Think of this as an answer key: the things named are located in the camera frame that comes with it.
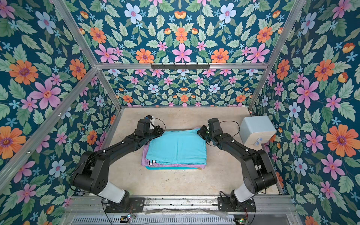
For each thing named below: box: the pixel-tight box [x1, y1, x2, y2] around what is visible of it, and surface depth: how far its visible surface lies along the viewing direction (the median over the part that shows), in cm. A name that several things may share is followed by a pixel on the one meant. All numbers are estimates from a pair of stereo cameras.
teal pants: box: [145, 128, 207, 166], surface depth 84 cm
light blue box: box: [239, 115, 278, 147], surface depth 92 cm
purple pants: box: [140, 127, 206, 169], surface depth 79 cm
